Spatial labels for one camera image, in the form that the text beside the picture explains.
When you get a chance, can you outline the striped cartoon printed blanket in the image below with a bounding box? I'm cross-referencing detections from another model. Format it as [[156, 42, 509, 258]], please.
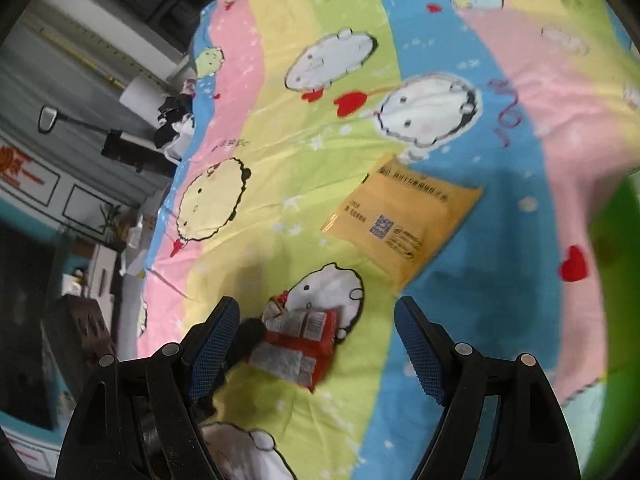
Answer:
[[135, 0, 640, 480]]

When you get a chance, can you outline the yellow snack packet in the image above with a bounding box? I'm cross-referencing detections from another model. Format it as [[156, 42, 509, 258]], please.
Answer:
[[320, 154, 485, 292]]

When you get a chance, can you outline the white cylinder lamp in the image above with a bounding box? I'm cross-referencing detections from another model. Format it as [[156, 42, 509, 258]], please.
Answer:
[[119, 72, 168, 123]]

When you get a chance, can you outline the dark furniture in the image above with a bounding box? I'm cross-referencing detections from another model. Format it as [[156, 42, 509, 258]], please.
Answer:
[[0, 222, 63, 431]]

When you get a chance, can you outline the red wall decoration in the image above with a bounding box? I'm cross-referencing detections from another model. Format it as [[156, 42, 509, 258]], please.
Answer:
[[0, 144, 61, 207]]

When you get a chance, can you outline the red snack packet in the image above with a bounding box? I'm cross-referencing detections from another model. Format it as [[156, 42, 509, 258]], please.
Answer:
[[246, 300, 342, 395]]

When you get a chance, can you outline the grey curtain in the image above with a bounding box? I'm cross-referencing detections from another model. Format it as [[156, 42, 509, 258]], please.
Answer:
[[0, 0, 191, 136]]

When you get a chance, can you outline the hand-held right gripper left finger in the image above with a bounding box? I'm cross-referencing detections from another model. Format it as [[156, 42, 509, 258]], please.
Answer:
[[55, 296, 241, 480]]

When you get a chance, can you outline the potted plant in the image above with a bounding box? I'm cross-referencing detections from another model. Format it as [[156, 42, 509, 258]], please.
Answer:
[[95, 204, 125, 243]]

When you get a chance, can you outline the dark clothes heap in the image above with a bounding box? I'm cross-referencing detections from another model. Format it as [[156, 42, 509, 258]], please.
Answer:
[[152, 79, 197, 163]]

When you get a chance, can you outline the green box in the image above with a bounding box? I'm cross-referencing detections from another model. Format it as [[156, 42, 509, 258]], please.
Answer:
[[585, 170, 640, 466]]

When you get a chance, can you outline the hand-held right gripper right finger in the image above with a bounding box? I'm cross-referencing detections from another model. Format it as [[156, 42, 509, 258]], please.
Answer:
[[395, 296, 583, 480]]

